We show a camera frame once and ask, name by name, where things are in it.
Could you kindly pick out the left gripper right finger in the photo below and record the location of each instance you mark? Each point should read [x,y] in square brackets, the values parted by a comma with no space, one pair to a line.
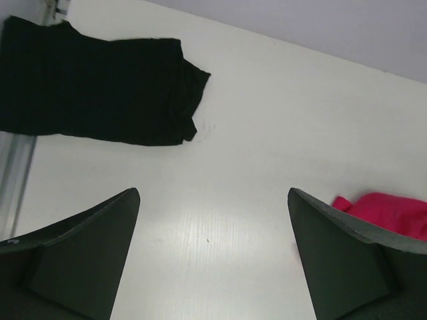
[354,269]

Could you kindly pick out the black folded t shirt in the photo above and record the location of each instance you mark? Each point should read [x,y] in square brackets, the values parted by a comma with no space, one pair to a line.
[55,80]

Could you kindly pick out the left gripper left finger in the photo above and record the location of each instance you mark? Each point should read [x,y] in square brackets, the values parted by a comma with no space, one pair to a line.
[70,269]

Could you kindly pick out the pink t shirt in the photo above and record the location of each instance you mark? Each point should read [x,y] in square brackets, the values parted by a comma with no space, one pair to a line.
[401,215]

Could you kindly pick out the left table edge rail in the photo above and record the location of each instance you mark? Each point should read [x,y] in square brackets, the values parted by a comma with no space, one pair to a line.
[16,157]

